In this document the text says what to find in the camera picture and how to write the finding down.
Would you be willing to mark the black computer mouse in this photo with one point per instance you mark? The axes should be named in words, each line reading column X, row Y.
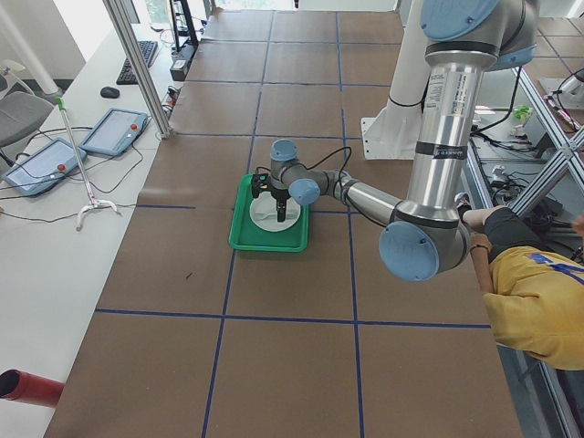
column 109, row 93

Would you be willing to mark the aluminium frame rail right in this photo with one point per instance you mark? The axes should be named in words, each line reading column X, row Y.
column 528, row 155

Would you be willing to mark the black power strip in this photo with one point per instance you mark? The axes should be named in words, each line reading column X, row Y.
column 181, row 62

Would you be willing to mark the person in yellow shirt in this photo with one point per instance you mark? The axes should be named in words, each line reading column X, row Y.
column 533, row 296

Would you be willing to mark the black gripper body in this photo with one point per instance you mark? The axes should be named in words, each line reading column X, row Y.
column 277, row 193

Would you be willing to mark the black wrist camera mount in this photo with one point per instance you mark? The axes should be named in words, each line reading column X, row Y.
column 260, row 183

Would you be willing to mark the blue teach pendant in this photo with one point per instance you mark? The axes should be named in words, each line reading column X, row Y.
column 43, row 169
column 115, row 132

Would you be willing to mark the far blue teach pendant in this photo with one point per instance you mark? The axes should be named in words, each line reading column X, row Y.
column 115, row 132

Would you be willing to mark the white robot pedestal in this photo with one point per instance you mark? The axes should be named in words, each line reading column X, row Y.
column 393, row 133

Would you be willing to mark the white round plate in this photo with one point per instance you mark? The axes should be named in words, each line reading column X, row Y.
column 265, row 203

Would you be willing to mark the near blue teach pendant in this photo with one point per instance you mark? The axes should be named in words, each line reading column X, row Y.
column 43, row 169

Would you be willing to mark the red cylinder tube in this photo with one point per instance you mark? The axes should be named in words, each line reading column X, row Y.
column 21, row 386

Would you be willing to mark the silver reacher grabber tool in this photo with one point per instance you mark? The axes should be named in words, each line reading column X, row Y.
column 94, row 203

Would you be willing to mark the grey office chair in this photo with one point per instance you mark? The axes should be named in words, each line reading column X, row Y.
column 22, row 112

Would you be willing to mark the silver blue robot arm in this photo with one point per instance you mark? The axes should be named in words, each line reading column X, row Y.
column 423, row 234

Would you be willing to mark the aluminium frame post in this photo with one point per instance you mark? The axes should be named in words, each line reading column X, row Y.
column 121, row 23

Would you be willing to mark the green plastic tray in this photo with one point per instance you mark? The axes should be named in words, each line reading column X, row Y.
column 245, row 235

